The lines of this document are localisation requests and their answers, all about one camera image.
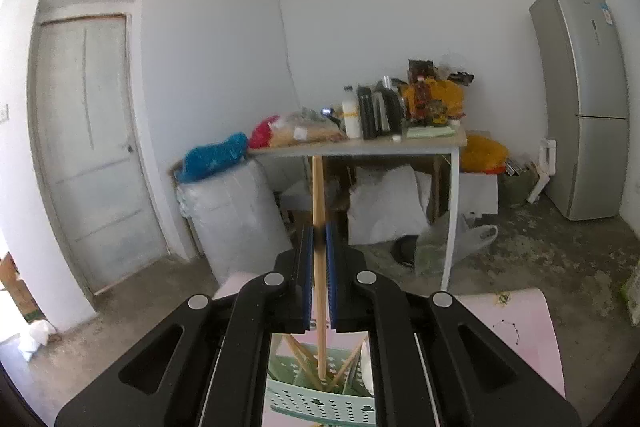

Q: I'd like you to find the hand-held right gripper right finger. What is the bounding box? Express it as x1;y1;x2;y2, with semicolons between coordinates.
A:
325;222;583;427

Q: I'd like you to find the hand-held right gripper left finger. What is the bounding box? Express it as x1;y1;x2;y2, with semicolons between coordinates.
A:
54;223;316;427

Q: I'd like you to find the set of wooden chopsticks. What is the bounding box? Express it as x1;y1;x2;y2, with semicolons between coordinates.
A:
282;334;366;395

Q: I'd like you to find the long wooden chopstick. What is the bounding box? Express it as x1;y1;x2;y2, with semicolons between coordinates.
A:
311;155;329;394

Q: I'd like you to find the green plastic utensil basket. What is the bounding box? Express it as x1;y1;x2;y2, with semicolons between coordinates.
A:
264;342;377;425

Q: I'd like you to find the black round pot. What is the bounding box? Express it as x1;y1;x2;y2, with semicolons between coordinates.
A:
390;234;418;268

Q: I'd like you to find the large white sack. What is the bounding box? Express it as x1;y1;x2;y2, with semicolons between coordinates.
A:
176;159;293;288

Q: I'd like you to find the wooden table with white legs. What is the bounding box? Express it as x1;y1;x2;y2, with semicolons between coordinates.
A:
248;129;468;292

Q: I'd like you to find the clear plastic bag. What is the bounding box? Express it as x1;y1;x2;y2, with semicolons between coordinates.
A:
415;212;499;275

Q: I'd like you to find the clear bag of tan food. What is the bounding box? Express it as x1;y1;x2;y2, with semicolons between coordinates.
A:
272;109;347;145

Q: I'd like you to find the red plastic bag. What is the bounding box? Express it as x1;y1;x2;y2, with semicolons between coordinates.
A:
248;116;281;150

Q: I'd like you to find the blue plastic bag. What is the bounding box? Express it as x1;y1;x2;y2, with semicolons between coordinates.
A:
179;133;249;184

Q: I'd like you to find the white plastic bottle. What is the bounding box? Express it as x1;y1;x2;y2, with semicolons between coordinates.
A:
342;86;362;139

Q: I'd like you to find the black flask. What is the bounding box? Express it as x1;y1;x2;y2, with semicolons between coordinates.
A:
357;86;377;140

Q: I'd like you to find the white foam box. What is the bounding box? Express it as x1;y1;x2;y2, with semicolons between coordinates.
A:
457;172;499;215

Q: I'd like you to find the green flat pad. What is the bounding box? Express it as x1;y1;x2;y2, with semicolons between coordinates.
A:
406;125;456;139

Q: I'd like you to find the black electric kettle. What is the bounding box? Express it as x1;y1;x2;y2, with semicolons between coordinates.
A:
374;77;404;136

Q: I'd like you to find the yellow plastic bag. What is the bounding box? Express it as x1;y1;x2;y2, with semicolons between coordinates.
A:
460;134;511;174

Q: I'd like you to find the pink printed tablecloth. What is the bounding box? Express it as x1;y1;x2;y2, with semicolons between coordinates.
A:
212;271;567;427

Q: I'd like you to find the green bin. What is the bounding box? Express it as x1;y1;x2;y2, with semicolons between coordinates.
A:
502;167;540;206

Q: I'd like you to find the yellow bag with snacks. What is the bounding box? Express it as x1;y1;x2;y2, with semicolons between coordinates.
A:
402;59;473;125

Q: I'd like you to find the white plastic jug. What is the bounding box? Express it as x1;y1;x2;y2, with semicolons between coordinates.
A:
537;138;557;180

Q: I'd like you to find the white door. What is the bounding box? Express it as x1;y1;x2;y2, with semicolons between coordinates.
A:
30;0;168;298

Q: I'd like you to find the small white bag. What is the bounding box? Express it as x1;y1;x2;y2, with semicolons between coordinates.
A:
17;319;58;358

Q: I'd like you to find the cardboard box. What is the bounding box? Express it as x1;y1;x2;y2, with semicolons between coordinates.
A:
0;252;41;323

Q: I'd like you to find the grey refrigerator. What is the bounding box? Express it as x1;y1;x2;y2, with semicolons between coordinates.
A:
529;0;630;222

